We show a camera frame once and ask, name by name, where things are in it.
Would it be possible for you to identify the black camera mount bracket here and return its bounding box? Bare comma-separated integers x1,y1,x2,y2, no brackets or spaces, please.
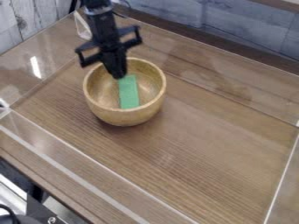
26,195,68,224

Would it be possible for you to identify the round wooden bowl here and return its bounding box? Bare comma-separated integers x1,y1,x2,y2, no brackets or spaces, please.
83,58,167,127

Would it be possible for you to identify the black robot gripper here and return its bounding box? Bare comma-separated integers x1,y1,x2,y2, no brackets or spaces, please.
75,0,143,79

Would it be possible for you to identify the black cable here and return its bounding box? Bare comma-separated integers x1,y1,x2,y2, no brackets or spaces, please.
0,204,22,224

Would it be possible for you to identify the clear acrylic corner bracket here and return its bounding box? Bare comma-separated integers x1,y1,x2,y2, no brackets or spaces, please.
74,11,92,40

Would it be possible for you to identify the green rectangular block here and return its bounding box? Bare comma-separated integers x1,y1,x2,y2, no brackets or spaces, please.
118,74,141,109

